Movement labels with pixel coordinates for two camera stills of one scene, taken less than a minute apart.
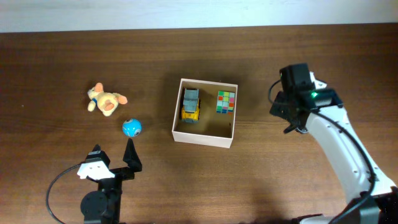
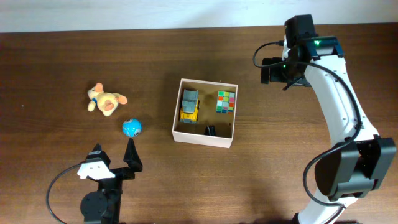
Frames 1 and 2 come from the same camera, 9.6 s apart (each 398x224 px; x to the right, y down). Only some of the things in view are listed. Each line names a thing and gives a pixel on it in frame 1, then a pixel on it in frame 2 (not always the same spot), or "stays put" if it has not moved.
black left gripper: [131, 158] stays put
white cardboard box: [214, 129] stays put
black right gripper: [280, 111] -> [275, 75]
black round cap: [301, 131] -> [210, 130]
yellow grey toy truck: [191, 109] stays put
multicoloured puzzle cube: [225, 102] stays put
